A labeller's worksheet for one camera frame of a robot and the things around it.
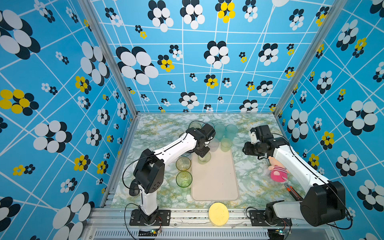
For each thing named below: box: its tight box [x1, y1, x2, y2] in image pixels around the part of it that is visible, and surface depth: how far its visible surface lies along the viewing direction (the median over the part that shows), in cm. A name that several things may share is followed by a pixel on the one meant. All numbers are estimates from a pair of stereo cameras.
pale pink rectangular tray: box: [191, 148, 240, 201], surface depth 90 cm
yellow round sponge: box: [208, 202, 230, 227], surface depth 74 cm
